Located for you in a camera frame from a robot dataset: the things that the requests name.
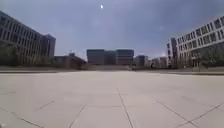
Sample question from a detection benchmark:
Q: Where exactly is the dark glass block building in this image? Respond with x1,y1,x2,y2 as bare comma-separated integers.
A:
86,48,135,66

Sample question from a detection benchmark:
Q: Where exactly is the grey concrete slab pavement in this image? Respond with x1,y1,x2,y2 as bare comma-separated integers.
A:
0,70,224,128

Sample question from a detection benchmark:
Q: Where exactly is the small distant building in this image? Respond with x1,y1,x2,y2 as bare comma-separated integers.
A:
133,54,150,68

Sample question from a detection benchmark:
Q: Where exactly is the low dark building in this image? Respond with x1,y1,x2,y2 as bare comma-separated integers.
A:
54,52,88,70

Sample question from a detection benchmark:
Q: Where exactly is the pale multi-storey building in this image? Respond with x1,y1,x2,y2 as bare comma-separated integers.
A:
166,14,224,69

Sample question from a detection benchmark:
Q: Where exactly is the long multi-storey building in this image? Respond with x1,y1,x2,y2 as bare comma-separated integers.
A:
0,10,57,66

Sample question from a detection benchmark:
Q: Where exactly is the row of trees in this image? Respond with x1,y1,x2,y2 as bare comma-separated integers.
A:
0,44,54,67

